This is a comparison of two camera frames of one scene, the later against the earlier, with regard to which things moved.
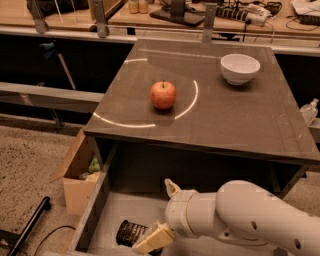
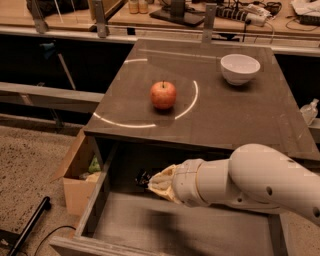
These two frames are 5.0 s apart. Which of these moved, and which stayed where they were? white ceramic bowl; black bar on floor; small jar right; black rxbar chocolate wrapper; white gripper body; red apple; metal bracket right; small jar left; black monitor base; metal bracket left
Moved: white gripper body; black rxbar chocolate wrapper
Stayed: red apple; metal bracket left; metal bracket right; white ceramic bowl; small jar left; small jar right; black bar on floor; black monitor base
